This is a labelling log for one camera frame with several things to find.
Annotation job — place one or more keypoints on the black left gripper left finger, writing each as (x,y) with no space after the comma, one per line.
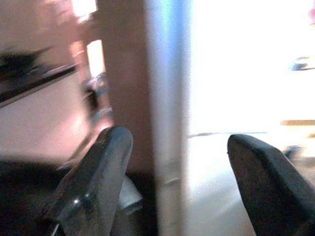
(96,186)

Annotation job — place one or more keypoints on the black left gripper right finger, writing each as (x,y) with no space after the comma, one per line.
(268,191)

